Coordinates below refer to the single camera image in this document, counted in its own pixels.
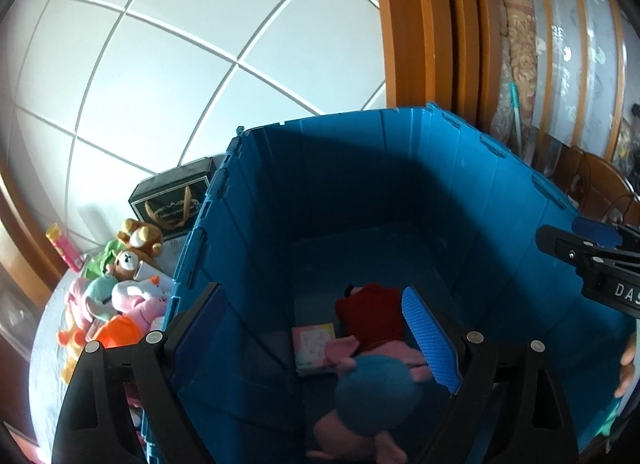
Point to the pale pink plush toy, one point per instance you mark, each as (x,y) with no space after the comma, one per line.
(76,296)

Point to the green plush toy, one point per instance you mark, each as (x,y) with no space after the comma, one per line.
(99,261)

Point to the pink and blue plush toy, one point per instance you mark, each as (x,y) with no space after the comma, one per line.
(372,396)

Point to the person's right hand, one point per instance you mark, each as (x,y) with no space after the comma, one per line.
(629,359)

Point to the pink and yellow toy bottle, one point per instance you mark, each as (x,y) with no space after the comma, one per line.
(63,247)

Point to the teal stick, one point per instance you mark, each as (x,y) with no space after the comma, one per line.
(515,116)

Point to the brown bear plush white face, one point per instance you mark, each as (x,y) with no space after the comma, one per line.
(126,266)

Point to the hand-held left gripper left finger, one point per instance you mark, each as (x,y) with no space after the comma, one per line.
(199,329)

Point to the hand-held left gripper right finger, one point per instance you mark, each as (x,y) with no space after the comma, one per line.
(431,344)

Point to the red plush toy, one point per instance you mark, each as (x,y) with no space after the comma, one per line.
(372,314)

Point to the rolled patterned carpet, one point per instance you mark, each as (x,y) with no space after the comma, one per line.
(520,53)

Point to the brown teddy bear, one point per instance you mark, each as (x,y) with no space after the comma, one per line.
(141,236)

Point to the wooden door frame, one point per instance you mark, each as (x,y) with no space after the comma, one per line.
(430,28)

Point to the orange plush toy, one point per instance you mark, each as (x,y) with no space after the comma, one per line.
(116,335)

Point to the light blue plush toy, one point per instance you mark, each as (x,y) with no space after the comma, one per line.
(101,298)

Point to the pink picture book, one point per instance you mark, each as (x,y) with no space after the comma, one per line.
(311,346)

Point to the pile of plush toys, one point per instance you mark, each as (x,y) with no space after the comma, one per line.
(50,359)

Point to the blue plastic crate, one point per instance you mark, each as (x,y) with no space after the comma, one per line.
(350,194)

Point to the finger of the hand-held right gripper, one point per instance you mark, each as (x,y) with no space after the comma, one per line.
(565,244)
(597,232)

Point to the wooden chair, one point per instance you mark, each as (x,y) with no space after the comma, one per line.
(590,176)

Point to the white unicorn plush toy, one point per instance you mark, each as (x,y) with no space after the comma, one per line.
(142,290)

